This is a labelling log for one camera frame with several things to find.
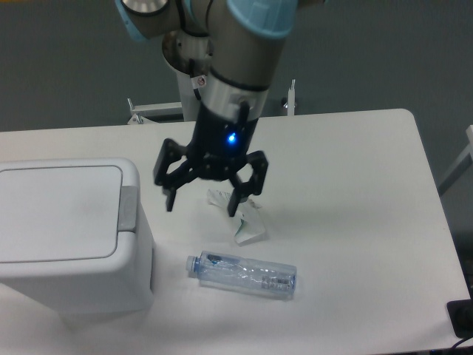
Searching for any white frame at right edge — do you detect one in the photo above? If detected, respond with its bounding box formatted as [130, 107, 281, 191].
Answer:
[437, 125, 472, 196]

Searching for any clear plastic water bottle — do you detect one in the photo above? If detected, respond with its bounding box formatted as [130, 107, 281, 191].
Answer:
[186, 251, 297, 299]

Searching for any white plastic trash can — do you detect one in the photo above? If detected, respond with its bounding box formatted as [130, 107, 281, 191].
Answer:
[1, 158, 154, 314]

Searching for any black device at table corner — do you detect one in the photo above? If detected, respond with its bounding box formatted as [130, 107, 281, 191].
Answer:
[446, 299, 472, 339]

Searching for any crumpled white paper wrapper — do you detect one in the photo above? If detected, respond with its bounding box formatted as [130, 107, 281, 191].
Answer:
[206, 189, 266, 246]

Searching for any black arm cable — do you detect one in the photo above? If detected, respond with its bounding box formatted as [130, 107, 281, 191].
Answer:
[188, 57, 203, 101]

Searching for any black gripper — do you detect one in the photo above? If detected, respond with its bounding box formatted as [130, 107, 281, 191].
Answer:
[153, 101, 269, 217]

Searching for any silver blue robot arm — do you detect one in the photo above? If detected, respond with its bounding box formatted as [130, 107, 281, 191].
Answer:
[115, 1, 302, 216]

